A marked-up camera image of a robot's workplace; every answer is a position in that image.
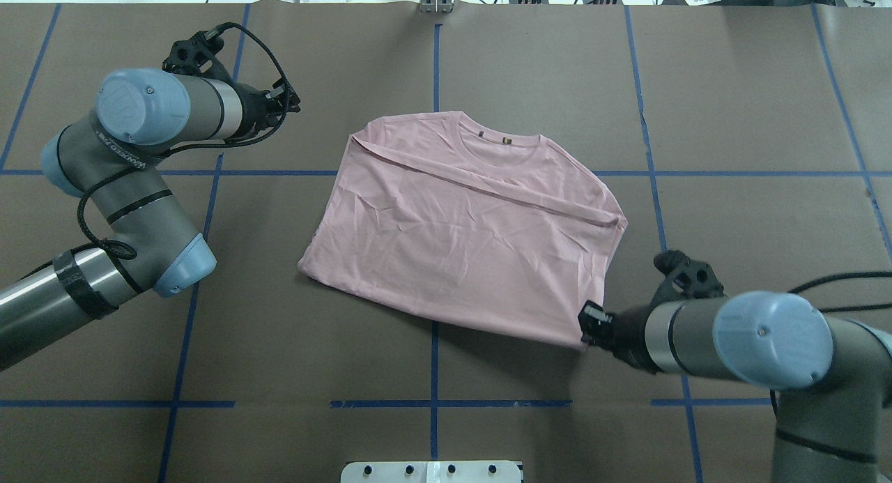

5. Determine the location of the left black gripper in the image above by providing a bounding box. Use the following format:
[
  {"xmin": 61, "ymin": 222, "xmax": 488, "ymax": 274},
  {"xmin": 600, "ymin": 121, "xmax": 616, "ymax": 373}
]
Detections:
[{"xmin": 233, "ymin": 82, "xmax": 301, "ymax": 138}]

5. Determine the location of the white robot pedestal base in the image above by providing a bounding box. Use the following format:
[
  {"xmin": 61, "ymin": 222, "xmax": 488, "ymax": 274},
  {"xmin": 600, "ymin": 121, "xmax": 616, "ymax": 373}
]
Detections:
[{"xmin": 340, "ymin": 459, "xmax": 525, "ymax": 482}]

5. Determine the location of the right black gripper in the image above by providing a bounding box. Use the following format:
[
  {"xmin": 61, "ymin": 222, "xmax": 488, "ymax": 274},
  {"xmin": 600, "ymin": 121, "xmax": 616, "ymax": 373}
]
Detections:
[{"xmin": 578, "ymin": 301, "xmax": 659, "ymax": 372}]

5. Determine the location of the pink Snoopy t-shirt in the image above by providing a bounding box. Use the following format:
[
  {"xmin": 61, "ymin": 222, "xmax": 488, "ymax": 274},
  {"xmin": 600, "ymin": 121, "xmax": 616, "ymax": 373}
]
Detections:
[{"xmin": 298, "ymin": 111, "xmax": 628, "ymax": 351}]

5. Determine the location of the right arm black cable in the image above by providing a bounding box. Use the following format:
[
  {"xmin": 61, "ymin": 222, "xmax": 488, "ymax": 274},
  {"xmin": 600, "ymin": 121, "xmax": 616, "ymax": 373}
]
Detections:
[{"xmin": 770, "ymin": 270, "xmax": 892, "ymax": 417}]

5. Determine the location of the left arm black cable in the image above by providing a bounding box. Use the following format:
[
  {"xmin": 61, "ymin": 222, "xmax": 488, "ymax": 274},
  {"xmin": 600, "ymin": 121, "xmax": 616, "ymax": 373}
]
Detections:
[{"xmin": 77, "ymin": 22, "xmax": 290, "ymax": 259}]

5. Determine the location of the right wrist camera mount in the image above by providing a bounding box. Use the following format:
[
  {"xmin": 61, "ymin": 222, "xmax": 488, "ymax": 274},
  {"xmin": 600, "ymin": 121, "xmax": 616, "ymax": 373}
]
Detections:
[{"xmin": 649, "ymin": 250, "xmax": 725, "ymax": 308}]

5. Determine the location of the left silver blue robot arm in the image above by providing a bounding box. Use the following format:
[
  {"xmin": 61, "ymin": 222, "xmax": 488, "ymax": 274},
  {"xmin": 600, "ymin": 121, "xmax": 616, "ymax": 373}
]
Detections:
[{"xmin": 1, "ymin": 69, "xmax": 300, "ymax": 369}]

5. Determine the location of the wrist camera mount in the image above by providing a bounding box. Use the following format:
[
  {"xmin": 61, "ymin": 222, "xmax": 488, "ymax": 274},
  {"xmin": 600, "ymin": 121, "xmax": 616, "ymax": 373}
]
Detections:
[
  {"xmin": 649, "ymin": 250, "xmax": 725, "ymax": 308},
  {"xmin": 160, "ymin": 29, "xmax": 232, "ymax": 82}
]

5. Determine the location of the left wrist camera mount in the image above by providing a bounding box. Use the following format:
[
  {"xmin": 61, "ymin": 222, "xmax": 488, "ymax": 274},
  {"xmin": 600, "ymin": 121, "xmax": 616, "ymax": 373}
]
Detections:
[{"xmin": 160, "ymin": 29, "xmax": 232, "ymax": 82}]

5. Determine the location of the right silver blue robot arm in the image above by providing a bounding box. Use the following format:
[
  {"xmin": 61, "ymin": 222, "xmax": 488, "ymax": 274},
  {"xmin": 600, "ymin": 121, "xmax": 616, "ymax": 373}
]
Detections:
[{"xmin": 578, "ymin": 291, "xmax": 891, "ymax": 482}]

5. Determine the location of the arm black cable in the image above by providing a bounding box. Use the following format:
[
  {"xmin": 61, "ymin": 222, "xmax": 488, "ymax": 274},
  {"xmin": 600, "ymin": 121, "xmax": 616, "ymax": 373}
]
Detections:
[
  {"xmin": 770, "ymin": 270, "xmax": 892, "ymax": 417},
  {"xmin": 77, "ymin": 22, "xmax": 290, "ymax": 259}
]

